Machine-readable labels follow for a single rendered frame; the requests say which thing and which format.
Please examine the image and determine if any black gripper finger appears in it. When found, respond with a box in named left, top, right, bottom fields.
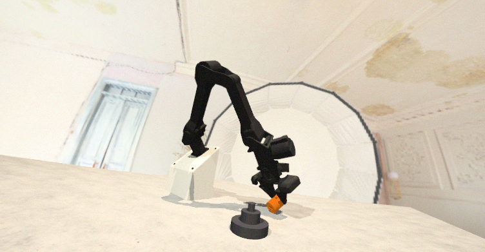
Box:
left=274, top=188, right=287, bottom=205
left=259, top=183, right=276, bottom=198

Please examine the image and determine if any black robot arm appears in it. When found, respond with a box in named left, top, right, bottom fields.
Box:
left=182, top=61, right=296, bottom=165

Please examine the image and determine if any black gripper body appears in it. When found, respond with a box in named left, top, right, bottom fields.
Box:
left=251, top=159, right=301, bottom=194

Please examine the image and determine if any orange knob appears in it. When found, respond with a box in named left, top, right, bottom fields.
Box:
left=266, top=195, right=284, bottom=214

